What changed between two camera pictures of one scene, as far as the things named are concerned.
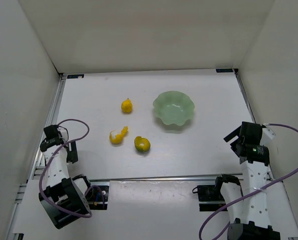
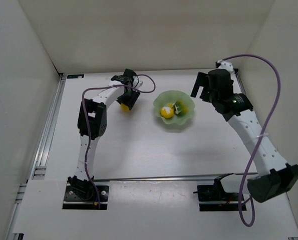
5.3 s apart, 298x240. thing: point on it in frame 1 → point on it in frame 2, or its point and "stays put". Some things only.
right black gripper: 234,144 → 202,81
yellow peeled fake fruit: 118,138 → 167,112
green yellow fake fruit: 141,144 → 180,108
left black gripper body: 71,155 → 129,100
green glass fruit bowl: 174,107 stays put
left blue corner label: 75,76 stays put
